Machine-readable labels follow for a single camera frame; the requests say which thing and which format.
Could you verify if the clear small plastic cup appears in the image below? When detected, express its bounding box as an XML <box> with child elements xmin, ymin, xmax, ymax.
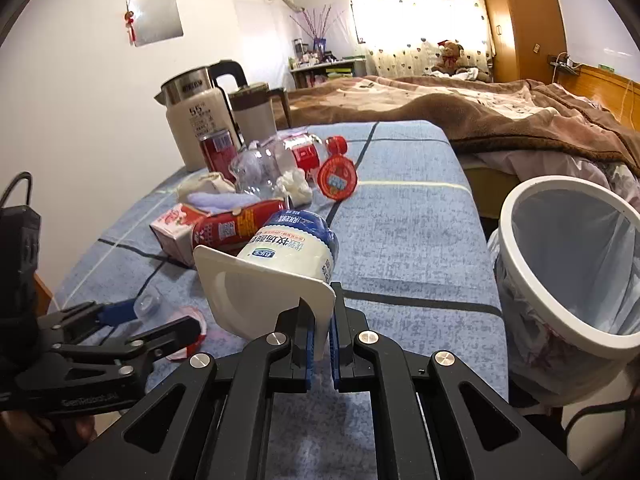
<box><xmin>134</xmin><ymin>287</ymin><xmax>163</xmax><ymax>321</ymax></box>

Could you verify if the red white wrapper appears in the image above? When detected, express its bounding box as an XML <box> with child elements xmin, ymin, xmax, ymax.
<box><xmin>166</xmin><ymin>306</ymin><xmax>207</xmax><ymax>363</ymax></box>

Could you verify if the white yogurt cup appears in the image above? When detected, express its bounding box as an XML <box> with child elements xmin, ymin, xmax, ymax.
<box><xmin>194</xmin><ymin>209</ymin><xmax>340</xmax><ymax>358</ymax></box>

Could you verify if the crushed red can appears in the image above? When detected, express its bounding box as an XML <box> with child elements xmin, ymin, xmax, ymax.
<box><xmin>192</xmin><ymin>198</ymin><xmax>288</xmax><ymax>255</ymax></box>

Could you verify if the pink white milk carton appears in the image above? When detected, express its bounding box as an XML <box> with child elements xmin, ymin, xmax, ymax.
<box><xmin>150</xmin><ymin>203</ymin><xmax>206</xmax><ymax>266</ymax></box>

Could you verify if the white tissue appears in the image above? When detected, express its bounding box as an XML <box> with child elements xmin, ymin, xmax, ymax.
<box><xmin>273</xmin><ymin>168</ymin><xmax>312</xmax><ymax>208</ymax></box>

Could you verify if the red round snack lid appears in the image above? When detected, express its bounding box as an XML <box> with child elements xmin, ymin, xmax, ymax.
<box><xmin>317</xmin><ymin>155</ymin><xmax>358</xmax><ymax>202</ymax></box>

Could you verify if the lavender foam net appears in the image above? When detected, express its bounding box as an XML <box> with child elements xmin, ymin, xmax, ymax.
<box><xmin>186</xmin><ymin>192</ymin><xmax>260</xmax><ymax>214</ymax></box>

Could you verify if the clear plastic cola bottle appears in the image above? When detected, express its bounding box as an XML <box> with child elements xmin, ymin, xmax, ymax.
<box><xmin>229</xmin><ymin>131</ymin><xmax>348</xmax><ymax>196</ymax></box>

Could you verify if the beige paper bag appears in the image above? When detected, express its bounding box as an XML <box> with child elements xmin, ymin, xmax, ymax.
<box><xmin>176</xmin><ymin>172</ymin><xmax>235</xmax><ymax>203</ymax></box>

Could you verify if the red soda can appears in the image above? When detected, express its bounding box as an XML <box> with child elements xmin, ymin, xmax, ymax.
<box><xmin>198</xmin><ymin>129</ymin><xmax>238</xmax><ymax>182</ymax></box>

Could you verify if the white trash bin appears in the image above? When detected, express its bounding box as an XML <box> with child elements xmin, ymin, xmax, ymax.
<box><xmin>488</xmin><ymin>176</ymin><xmax>639</xmax><ymax>406</ymax></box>

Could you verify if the left hand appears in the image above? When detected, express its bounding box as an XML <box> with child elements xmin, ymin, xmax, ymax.
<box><xmin>1</xmin><ymin>411</ymin><xmax>98</xmax><ymax>479</ymax></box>

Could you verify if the blue checked tablecloth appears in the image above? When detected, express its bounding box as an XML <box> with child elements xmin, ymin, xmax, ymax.
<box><xmin>46</xmin><ymin>119</ymin><xmax>511</xmax><ymax>480</ymax></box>

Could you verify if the brown white thermal mug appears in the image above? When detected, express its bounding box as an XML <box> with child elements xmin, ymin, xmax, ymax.
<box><xmin>229</xmin><ymin>82</ymin><xmax>291</xmax><ymax>144</ymax></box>

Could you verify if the beige electric kettle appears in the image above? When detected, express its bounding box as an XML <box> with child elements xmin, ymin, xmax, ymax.
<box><xmin>154</xmin><ymin>60</ymin><xmax>247</xmax><ymax>172</ymax></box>

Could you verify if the cluttered white shelf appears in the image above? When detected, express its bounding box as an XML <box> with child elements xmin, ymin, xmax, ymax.
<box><xmin>288</xmin><ymin>38</ymin><xmax>367</xmax><ymax>90</ymax></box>

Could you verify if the pink bed sheet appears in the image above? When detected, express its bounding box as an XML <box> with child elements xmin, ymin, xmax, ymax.
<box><xmin>459</xmin><ymin>150</ymin><xmax>639</xmax><ymax>210</ymax></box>

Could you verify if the brown blanket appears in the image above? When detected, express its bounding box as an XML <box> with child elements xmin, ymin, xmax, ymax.
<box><xmin>273</xmin><ymin>76</ymin><xmax>639</xmax><ymax>174</ymax></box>

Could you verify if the purple branch vase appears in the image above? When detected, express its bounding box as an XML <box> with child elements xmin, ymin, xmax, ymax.
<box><xmin>290</xmin><ymin>4</ymin><xmax>352</xmax><ymax>58</ymax></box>

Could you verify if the teddy bear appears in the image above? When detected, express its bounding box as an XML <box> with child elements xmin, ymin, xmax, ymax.
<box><xmin>431</xmin><ymin>40</ymin><xmax>492</xmax><ymax>82</ymax></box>

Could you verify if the patterned curtain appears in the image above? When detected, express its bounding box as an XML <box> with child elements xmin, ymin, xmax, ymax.
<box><xmin>349</xmin><ymin>0</ymin><xmax>495</xmax><ymax>78</ymax></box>

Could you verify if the wooden wardrobe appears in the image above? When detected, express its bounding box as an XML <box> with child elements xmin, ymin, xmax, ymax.
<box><xmin>485</xmin><ymin>0</ymin><xmax>567</xmax><ymax>84</ymax></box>

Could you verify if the wooden headboard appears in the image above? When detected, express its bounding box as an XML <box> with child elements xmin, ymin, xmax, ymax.
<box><xmin>556</xmin><ymin>65</ymin><xmax>640</xmax><ymax>130</ymax></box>

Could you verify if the silver wall poster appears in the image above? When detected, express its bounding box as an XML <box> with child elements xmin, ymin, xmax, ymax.
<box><xmin>125</xmin><ymin>0</ymin><xmax>183</xmax><ymax>48</ymax></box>

